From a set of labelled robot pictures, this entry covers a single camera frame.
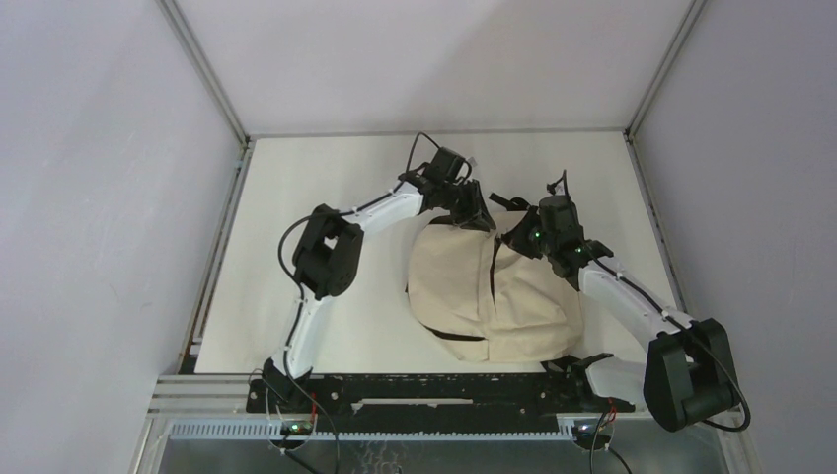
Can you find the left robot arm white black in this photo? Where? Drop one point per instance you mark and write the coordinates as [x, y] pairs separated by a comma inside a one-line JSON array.
[[325, 261]]

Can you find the white slotted cable duct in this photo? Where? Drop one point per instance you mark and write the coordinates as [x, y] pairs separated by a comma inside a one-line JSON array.
[[218, 429]]

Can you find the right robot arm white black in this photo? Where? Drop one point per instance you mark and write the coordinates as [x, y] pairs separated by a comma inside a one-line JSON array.
[[688, 376]]

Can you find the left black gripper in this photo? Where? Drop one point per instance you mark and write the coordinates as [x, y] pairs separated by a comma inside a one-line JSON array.
[[482, 220]]

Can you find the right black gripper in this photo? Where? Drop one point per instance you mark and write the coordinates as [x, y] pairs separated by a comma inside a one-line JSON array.
[[516, 237]]

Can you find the black mounting base rail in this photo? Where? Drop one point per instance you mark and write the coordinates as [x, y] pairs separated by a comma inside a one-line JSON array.
[[470, 402]]

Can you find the beige canvas backpack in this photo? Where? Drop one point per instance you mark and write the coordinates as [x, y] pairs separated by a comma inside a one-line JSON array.
[[483, 301]]

